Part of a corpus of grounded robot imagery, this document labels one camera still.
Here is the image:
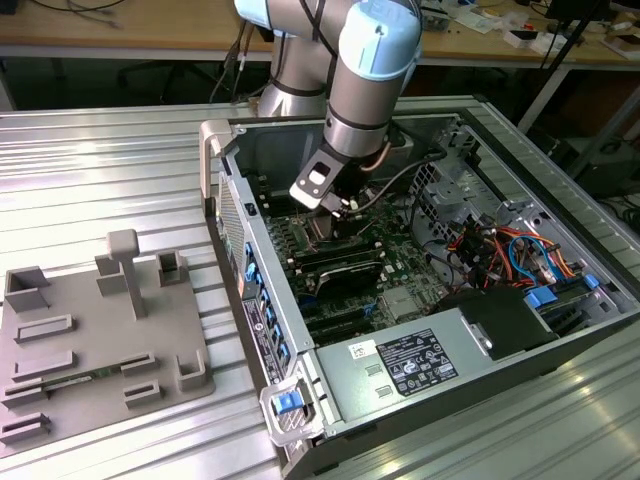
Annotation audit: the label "black office chair base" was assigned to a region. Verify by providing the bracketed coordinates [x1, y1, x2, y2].
[117, 59, 211, 97]

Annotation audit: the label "black RAM slot bank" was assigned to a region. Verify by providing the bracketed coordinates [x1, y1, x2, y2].
[257, 183, 301, 217]
[292, 239, 382, 275]

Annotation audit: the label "wooden desk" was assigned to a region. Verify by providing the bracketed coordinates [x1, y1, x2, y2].
[0, 0, 640, 69]

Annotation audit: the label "white box black top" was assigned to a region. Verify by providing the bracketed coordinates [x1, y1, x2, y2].
[503, 28, 546, 51]

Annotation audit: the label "perforated metal drive cage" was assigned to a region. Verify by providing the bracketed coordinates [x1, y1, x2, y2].
[407, 127, 506, 246]

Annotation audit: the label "coloured wire bundle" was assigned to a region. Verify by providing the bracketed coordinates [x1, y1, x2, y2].
[447, 222, 586, 294]

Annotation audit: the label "green RAM stick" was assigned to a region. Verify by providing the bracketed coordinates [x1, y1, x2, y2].
[42, 363, 124, 390]

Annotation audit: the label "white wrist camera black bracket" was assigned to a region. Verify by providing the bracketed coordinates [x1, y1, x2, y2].
[288, 146, 347, 209]

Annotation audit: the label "open grey PC case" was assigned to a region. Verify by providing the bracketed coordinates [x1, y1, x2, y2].
[198, 107, 640, 480]

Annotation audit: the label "black CPU socket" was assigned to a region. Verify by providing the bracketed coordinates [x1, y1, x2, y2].
[293, 212, 366, 254]

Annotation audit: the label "grey case handle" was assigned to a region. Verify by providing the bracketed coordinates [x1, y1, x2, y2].
[198, 119, 236, 199]
[259, 377, 326, 446]

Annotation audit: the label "large blue carrier clip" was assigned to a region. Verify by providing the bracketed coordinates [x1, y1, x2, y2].
[524, 285, 559, 311]

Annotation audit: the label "green motherboard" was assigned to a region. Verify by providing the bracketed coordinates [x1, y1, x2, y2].
[249, 172, 451, 346]

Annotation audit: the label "blue release latch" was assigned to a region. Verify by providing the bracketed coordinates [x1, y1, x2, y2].
[273, 392, 301, 416]

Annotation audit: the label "grey parts rack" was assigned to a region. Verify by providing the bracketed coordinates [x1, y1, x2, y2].
[0, 228, 217, 459]

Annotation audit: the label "black camera cable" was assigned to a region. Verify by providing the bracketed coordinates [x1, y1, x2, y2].
[347, 147, 449, 216]

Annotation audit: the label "grey power supply unit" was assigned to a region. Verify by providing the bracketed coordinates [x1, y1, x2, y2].
[312, 305, 501, 426]

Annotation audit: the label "white barcode sticker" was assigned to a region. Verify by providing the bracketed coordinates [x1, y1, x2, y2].
[347, 339, 379, 361]

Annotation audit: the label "black expansion slots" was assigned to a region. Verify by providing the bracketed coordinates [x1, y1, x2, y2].
[301, 303, 377, 347]

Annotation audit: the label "black plastic air duct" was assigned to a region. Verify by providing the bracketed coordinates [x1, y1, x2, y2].
[432, 287, 561, 362]

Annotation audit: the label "grey cable on desk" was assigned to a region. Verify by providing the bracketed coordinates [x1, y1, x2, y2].
[64, 0, 124, 29]

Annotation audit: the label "silver chipset heat sink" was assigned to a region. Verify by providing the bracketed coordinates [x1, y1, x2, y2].
[382, 287, 419, 321]

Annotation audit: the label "black rating label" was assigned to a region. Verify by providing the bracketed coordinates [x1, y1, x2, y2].
[377, 328, 459, 399]

